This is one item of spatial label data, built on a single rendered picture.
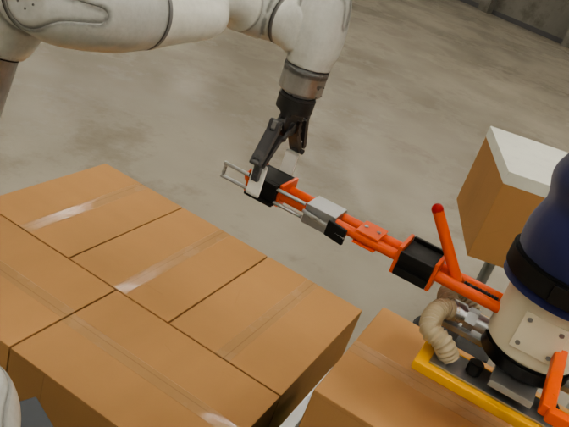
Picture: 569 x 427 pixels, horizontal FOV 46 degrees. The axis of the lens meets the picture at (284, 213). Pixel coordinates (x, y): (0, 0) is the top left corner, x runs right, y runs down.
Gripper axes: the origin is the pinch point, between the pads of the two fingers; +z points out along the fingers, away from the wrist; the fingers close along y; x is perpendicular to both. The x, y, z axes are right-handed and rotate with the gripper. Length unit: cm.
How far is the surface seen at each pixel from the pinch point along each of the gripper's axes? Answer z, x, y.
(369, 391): 25.7, -38.3, -9.5
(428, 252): -1.1, -35.4, 3.3
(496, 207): 34, -34, 148
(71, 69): 121, 295, 261
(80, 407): 69, 21, -18
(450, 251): -4.8, -39.4, 0.3
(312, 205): -0.9, -11.4, -2.0
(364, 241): 0.7, -24.0, -2.1
